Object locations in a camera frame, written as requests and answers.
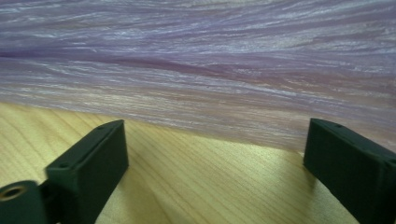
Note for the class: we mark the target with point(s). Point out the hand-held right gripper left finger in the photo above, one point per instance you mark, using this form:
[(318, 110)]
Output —
[(88, 168)]

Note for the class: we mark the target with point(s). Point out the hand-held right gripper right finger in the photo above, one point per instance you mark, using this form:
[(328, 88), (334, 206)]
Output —
[(355, 168)]

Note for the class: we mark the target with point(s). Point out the purple plastic bag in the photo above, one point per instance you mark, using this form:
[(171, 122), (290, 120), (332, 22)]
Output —
[(199, 62)]

